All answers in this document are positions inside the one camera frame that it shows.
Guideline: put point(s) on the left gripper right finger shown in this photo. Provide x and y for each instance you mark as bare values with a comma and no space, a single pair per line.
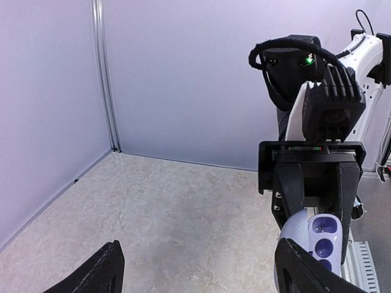
298,271

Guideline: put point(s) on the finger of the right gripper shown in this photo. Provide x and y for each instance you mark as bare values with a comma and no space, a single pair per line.
346,177
287,192

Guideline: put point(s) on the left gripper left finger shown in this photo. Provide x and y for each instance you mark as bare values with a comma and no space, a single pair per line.
102,272

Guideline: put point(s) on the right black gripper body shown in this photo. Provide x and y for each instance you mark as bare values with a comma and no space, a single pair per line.
298,160

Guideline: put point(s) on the purple earbud charging case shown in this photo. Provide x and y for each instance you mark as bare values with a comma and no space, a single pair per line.
321,236

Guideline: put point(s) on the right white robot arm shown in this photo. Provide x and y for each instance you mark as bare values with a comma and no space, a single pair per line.
291,64

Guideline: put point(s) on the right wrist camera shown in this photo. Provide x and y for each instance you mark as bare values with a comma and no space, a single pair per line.
332,107

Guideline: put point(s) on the aluminium front rail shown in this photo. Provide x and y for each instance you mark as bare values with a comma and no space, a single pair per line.
359,268

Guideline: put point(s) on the left aluminium corner post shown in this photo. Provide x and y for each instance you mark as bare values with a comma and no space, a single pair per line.
103,73

